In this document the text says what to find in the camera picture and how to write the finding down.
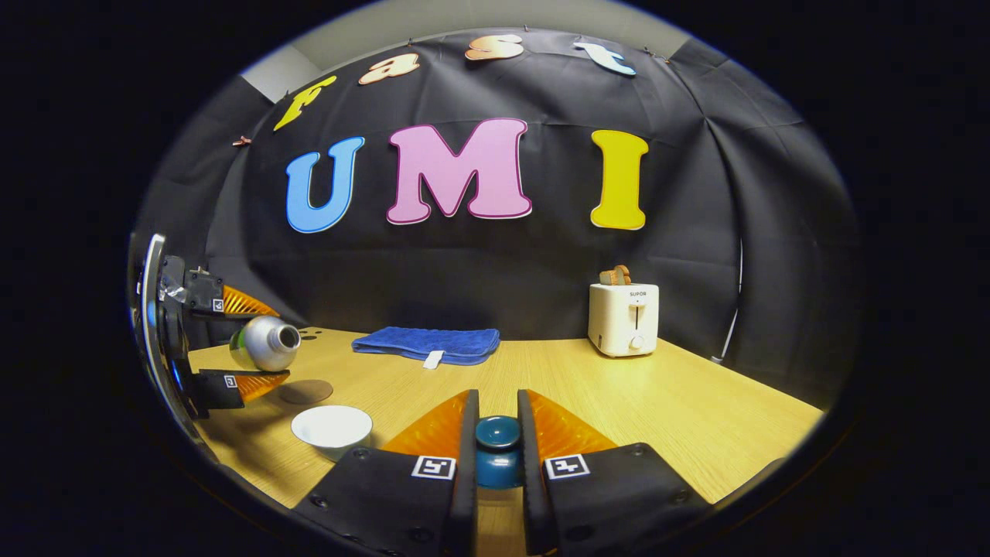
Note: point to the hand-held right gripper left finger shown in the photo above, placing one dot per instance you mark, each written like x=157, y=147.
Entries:
x=464, y=433

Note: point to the silver green water bottle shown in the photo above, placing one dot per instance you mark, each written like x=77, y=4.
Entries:
x=267, y=344

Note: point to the folded blue towel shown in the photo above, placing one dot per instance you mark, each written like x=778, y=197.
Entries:
x=425, y=342

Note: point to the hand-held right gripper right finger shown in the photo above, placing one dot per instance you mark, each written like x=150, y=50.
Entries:
x=530, y=441

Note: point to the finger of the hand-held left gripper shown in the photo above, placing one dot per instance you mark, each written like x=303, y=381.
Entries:
x=203, y=294
x=216, y=387

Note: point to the blue teacup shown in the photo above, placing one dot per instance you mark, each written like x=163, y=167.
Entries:
x=332, y=429

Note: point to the round brown coaster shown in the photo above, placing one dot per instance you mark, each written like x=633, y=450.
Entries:
x=305, y=392

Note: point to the bread slice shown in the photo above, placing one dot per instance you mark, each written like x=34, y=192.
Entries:
x=615, y=275

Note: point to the black backdrop cloth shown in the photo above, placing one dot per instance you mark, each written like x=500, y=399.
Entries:
x=541, y=294

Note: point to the white toaster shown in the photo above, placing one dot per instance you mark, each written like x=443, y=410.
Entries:
x=619, y=321

